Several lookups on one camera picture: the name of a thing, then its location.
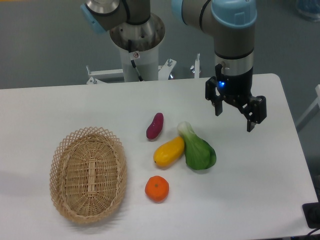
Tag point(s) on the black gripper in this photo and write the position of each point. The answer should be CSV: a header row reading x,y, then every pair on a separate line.
x,y
235,90

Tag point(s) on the orange mandarin fruit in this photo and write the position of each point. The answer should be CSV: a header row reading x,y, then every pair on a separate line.
x,y
157,188

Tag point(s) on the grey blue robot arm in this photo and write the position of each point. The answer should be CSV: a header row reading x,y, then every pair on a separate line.
x,y
231,23

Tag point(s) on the green bok choy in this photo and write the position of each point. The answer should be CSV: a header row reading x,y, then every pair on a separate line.
x,y
199,154

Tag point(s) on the purple sweet potato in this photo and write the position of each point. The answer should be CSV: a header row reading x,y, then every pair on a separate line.
x,y
156,126

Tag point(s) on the yellow mango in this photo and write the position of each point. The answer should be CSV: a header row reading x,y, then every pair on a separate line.
x,y
169,152

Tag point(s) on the blue object top right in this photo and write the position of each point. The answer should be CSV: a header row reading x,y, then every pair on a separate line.
x,y
309,9

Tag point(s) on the black device at table edge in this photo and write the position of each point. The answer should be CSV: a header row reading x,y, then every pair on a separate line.
x,y
312,214

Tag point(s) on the woven wicker basket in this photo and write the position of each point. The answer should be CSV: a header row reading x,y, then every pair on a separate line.
x,y
88,175

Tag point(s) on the white metal frame right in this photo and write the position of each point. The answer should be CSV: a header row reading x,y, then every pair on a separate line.
x,y
310,112

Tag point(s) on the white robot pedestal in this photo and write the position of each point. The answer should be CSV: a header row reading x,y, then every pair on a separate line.
x,y
138,47

